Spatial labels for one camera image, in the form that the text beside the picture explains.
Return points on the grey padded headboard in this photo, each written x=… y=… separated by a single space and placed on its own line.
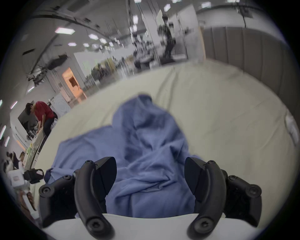
x=253 y=54

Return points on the black robot on stand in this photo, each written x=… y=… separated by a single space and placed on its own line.
x=168 y=39

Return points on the blue shirt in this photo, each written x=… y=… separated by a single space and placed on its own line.
x=145 y=150

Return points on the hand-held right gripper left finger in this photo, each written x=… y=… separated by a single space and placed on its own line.
x=85 y=187

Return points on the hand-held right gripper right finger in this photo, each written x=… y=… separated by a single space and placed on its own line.
x=211 y=187

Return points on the bed with beige sheet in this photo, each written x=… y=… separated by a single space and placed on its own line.
x=222 y=112

